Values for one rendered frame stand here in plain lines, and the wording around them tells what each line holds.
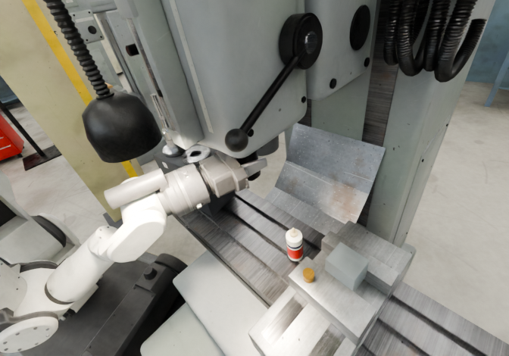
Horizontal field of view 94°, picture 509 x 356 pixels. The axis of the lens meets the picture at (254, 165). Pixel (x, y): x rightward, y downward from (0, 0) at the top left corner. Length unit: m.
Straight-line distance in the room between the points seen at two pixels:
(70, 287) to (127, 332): 0.63
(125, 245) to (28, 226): 0.49
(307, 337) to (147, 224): 0.34
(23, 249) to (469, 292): 2.01
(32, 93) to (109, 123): 1.81
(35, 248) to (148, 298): 0.46
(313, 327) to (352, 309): 0.08
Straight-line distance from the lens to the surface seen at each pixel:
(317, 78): 0.45
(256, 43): 0.34
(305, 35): 0.36
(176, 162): 0.77
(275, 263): 0.67
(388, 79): 0.69
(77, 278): 0.56
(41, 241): 0.95
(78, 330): 1.33
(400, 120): 0.72
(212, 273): 0.79
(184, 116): 0.37
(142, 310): 1.18
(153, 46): 0.35
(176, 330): 0.89
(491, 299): 1.95
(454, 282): 1.92
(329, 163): 0.83
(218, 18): 0.30
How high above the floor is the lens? 1.53
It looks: 36 degrees down
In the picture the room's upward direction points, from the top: 11 degrees counter-clockwise
